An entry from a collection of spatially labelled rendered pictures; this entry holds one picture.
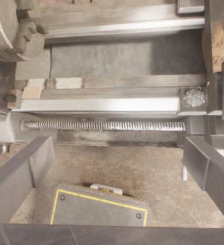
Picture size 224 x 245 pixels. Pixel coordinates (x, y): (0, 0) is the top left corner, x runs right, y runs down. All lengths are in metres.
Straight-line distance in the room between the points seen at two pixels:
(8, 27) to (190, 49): 0.76
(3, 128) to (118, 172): 1.00
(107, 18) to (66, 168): 1.27
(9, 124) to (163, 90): 0.72
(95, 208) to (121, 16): 1.17
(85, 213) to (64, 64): 0.99
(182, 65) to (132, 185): 1.06
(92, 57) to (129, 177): 1.04
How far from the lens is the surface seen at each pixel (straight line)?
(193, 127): 0.79
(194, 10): 0.92
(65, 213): 1.42
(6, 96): 0.86
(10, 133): 0.96
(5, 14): 0.62
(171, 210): 1.66
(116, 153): 1.56
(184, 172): 0.94
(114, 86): 0.76
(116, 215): 1.33
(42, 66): 1.06
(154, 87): 0.76
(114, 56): 0.94
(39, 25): 0.70
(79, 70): 0.95
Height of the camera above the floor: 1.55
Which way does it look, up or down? 79 degrees down
